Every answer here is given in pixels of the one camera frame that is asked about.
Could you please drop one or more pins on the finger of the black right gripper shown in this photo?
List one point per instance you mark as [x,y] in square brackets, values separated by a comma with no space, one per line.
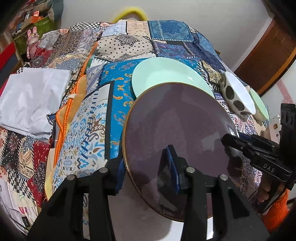
[241,144]

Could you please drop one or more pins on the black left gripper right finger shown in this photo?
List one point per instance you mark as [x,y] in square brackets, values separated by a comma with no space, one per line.
[233,216]

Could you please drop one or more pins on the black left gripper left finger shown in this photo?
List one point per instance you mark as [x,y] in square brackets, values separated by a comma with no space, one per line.
[61,217]

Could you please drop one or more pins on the mint green bowl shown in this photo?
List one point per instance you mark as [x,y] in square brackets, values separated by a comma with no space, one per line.
[261,111]

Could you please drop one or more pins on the white black-spotted bowl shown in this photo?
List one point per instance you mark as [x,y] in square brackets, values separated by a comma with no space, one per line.
[236,95]

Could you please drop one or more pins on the dark purple plate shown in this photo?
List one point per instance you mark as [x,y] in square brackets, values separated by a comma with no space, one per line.
[194,123]

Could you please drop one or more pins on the mint green plate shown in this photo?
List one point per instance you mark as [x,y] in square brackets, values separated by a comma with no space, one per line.
[154,71]

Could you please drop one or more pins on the orange sleeve forearm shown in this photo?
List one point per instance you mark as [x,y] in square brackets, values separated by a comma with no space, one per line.
[277,213]

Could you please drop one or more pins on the right hand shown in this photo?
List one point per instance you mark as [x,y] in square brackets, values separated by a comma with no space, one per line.
[264,188]

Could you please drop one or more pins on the white sticker-covered case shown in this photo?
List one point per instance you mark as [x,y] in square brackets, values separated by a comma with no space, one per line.
[272,129]

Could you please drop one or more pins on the wooden door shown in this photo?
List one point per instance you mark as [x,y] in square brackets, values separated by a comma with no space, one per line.
[269,59]

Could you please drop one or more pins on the white folded cloth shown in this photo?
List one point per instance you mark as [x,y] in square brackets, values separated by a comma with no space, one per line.
[29,97]

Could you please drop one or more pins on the patchwork patterned tablecloth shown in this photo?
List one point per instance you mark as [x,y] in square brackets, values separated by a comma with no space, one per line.
[88,126]

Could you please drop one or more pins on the red box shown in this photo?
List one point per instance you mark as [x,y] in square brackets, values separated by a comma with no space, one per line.
[6,54]

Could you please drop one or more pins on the pink rabbit toy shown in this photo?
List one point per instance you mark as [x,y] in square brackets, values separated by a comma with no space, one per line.
[32,42]

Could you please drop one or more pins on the yellow fuzzy hoop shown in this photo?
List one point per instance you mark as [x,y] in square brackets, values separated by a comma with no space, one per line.
[133,11]

